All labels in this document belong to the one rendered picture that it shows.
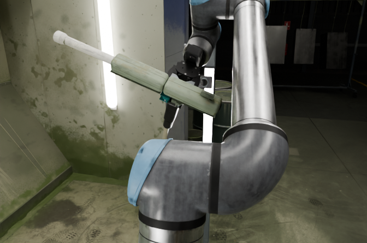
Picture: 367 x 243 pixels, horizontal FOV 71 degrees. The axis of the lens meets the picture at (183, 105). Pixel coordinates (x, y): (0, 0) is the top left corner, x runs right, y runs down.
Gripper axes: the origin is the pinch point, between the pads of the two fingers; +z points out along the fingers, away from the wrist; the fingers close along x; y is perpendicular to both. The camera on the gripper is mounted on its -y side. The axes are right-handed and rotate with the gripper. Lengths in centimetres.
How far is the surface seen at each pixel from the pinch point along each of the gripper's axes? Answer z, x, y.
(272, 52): -511, -133, 361
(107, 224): 13, 23, 189
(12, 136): -22, 143, 192
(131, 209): -7, 10, 197
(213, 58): -64, -5, 40
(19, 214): 32, 95, 202
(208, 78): -54, -7, 46
